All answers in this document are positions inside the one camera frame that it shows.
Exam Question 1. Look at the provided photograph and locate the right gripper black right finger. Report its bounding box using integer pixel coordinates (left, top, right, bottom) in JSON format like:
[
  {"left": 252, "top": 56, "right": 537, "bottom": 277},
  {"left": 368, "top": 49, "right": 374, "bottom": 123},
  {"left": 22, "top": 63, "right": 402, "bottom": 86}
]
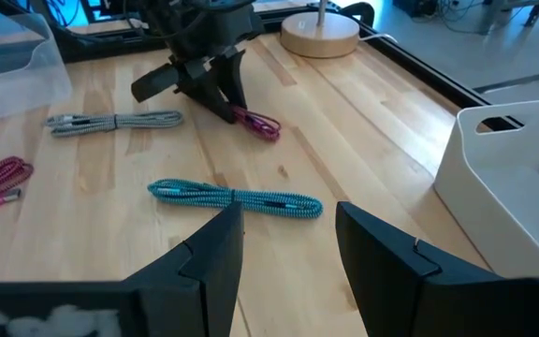
[{"left": 335, "top": 200, "right": 528, "bottom": 337}]

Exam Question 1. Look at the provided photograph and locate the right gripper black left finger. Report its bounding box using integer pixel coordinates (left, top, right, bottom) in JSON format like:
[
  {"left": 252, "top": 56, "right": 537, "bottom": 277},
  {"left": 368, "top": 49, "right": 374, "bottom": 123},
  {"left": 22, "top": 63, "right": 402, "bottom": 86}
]
[{"left": 124, "top": 200, "right": 245, "bottom": 337}]

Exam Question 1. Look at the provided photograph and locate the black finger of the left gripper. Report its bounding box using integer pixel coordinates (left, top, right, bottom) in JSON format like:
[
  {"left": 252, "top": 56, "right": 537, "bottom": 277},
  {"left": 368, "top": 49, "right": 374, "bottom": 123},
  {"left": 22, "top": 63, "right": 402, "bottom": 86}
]
[
  {"left": 217, "top": 49, "right": 248, "bottom": 110},
  {"left": 176, "top": 58, "right": 238, "bottom": 125}
]

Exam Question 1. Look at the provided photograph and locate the teal braided USB cable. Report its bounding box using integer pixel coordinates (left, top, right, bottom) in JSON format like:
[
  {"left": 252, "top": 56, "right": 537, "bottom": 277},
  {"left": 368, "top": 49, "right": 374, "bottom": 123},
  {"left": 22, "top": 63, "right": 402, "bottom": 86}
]
[{"left": 146, "top": 178, "right": 325, "bottom": 220}]

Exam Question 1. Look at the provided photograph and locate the silver metal tool left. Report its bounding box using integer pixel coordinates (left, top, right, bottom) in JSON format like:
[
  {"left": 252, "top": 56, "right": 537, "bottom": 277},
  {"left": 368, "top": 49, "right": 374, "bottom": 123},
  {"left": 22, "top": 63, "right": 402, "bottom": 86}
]
[{"left": 44, "top": 110, "right": 184, "bottom": 139}]

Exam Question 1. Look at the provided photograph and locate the round wooden lamp base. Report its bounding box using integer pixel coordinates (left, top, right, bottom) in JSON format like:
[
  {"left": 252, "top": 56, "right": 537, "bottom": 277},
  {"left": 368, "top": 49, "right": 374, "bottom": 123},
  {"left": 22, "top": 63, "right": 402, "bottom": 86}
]
[{"left": 279, "top": 11, "right": 361, "bottom": 60}]

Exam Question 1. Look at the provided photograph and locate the clear plastic bin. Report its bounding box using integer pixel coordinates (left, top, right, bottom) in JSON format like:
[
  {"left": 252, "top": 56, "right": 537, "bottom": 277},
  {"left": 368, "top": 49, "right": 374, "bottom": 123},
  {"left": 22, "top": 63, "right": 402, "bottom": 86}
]
[{"left": 0, "top": 11, "right": 74, "bottom": 127}]

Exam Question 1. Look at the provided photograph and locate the white bin with handle cutouts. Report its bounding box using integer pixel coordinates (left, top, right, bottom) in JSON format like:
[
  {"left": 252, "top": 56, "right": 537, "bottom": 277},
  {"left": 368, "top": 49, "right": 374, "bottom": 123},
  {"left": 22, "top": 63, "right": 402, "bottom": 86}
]
[{"left": 432, "top": 97, "right": 539, "bottom": 280}]

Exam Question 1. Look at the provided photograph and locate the white lamp cord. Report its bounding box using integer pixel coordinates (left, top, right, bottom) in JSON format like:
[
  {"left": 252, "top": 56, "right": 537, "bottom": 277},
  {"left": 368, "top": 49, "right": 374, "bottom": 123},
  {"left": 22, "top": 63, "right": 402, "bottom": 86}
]
[{"left": 357, "top": 32, "right": 398, "bottom": 44}]

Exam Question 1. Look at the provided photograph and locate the bundle of floor cables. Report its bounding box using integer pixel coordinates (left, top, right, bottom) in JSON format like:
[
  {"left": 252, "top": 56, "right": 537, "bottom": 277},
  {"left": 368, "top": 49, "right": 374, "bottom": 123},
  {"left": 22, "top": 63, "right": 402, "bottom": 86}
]
[{"left": 390, "top": 0, "right": 486, "bottom": 35}]

